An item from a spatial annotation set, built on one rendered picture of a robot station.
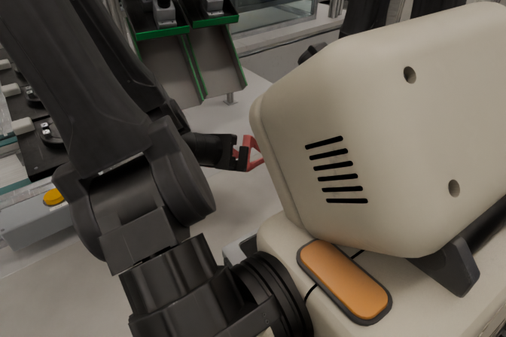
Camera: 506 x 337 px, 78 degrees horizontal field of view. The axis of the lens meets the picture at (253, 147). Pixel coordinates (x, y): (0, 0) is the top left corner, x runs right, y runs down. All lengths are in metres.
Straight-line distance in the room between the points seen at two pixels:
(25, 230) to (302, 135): 0.65
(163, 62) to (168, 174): 0.71
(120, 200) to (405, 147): 0.21
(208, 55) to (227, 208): 0.48
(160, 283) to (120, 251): 0.04
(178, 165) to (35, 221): 0.54
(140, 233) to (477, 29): 0.29
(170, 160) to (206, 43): 0.78
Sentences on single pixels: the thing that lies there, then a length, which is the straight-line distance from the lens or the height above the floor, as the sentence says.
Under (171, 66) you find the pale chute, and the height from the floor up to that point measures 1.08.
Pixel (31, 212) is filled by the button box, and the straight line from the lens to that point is 0.78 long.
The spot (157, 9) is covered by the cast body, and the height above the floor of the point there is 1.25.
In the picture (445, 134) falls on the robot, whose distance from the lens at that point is 0.22.
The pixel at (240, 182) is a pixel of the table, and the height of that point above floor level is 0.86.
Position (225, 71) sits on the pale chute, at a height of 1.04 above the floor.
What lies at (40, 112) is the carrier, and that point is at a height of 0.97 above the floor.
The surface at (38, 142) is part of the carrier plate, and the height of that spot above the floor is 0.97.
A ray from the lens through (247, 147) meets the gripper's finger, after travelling 0.56.
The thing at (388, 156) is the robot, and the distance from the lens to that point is 0.19.
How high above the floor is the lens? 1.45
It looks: 38 degrees down
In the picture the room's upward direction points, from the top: straight up
